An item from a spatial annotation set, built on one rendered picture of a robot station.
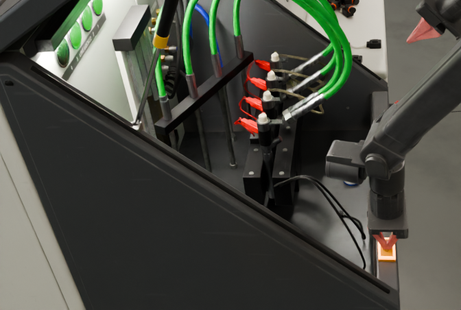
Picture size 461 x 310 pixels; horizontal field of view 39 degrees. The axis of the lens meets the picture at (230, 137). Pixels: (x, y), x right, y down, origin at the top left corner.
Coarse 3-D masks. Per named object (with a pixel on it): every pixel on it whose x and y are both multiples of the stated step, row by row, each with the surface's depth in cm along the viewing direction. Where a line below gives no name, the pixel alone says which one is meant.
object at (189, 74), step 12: (192, 0) 128; (192, 12) 130; (312, 12) 126; (324, 24) 127; (336, 48) 130; (336, 60) 132; (192, 72) 139; (336, 72) 133; (192, 84) 140; (192, 96) 142; (312, 96) 138; (288, 108) 142
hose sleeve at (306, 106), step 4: (316, 96) 129; (320, 96) 128; (312, 100) 129; (316, 100) 128; (320, 100) 128; (324, 100) 128; (304, 104) 130; (308, 104) 129; (312, 104) 129; (316, 104) 129; (296, 108) 131; (300, 108) 130; (304, 108) 130; (308, 108) 130; (312, 108) 130; (292, 112) 132; (296, 112) 131; (300, 112) 130; (304, 112) 130; (292, 116) 131; (296, 116) 131; (300, 116) 131
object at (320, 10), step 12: (300, 0) 116; (312, 0) 116; (324, 12) 117; (156, 24) 124; (336, 24) 118; (348, 48) 120; (348, 60) 122; (156, 72) 130; (348, 72) 123; (336, 84) 126; (324, 96) 128
